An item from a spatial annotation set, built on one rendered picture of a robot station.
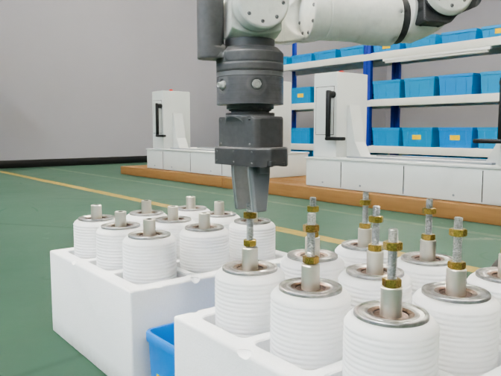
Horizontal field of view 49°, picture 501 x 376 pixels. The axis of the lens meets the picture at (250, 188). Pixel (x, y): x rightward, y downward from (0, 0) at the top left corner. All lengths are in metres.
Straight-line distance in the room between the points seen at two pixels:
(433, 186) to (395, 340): 2.48
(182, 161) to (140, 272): 3.82
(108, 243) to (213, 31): 0.51
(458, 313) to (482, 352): 0.05
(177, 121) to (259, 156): 4.52
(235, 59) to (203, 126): 7.38
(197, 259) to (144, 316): 0.16
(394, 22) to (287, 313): 0.41
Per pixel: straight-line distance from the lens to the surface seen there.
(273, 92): 0.70
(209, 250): 1.02
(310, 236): 0.65
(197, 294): 0.98
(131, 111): 7.47
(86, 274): 1.08
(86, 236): 1.17
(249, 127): 0.69
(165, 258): 0.97
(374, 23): 0.77
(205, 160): 4.47
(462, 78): 5.97
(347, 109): 3.56
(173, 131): 5.18
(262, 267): 0.76
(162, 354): 0.89
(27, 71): 6.99
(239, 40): 0.71
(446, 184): 2.97
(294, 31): 0.78
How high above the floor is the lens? 0.44
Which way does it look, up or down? 6 degrees down
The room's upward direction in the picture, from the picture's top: straight up
